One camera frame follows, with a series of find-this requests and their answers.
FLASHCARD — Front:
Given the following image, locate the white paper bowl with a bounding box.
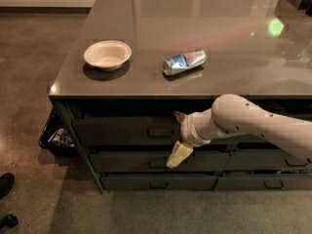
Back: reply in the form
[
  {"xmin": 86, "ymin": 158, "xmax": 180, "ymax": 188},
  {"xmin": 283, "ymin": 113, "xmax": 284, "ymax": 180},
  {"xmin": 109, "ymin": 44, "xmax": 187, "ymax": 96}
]
[{"xmin": 84, "ymin": 40, "xmax": 132, "ymax": 71}]

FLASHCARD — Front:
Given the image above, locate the grey drawer cabinet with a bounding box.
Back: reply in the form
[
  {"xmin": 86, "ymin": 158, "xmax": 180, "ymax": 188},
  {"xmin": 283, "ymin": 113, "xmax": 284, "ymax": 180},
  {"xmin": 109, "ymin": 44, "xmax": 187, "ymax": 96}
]
[{"xmin": 49, "ymin": 0, "xmax": 312, "ymax": 191}]

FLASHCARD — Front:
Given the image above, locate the black object on floor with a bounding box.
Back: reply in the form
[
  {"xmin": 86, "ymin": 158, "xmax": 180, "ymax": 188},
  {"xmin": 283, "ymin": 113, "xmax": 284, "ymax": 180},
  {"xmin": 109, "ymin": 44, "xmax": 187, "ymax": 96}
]
[{"xmin": 0, "ymin": 214, "xmax": 19, "ymax": 228}]

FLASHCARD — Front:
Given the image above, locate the crushed blue silver can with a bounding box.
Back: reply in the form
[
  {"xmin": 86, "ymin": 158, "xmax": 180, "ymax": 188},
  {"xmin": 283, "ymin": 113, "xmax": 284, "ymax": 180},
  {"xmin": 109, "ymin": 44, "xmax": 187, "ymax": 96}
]
[{"xmin": 163, "ymin": 49, "xmax": 207, "ymax": 76}]

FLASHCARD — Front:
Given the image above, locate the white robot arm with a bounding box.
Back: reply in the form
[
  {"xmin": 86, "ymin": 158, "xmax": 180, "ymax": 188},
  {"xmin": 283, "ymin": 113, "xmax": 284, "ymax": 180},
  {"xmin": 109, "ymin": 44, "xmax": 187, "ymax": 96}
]
[{"xmin": 167, "ymin": 94, "xmax": 312, "ymax": 168}]

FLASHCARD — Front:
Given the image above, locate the black shoe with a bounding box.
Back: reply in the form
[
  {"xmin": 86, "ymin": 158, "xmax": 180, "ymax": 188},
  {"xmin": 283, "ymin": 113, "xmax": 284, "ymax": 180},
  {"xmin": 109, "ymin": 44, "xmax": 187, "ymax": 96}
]
[{"xmin": 0, "ymin": 173, "xmax": 15, "ymax": 199}]

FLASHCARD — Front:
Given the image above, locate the black bin with trash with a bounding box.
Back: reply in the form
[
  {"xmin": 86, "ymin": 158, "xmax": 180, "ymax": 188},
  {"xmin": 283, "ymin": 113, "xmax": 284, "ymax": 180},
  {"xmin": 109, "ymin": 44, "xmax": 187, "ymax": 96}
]
[{"xmin": 38, "ymin": 109, "xmax": 78, "ymax": 157}]

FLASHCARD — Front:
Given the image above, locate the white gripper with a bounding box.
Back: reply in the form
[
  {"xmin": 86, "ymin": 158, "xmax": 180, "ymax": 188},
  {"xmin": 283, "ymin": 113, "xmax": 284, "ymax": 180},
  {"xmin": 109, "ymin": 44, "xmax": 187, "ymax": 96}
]
[{"xmin": 167, "ymin": 111, "xmax": 210, "ymax": 168}]

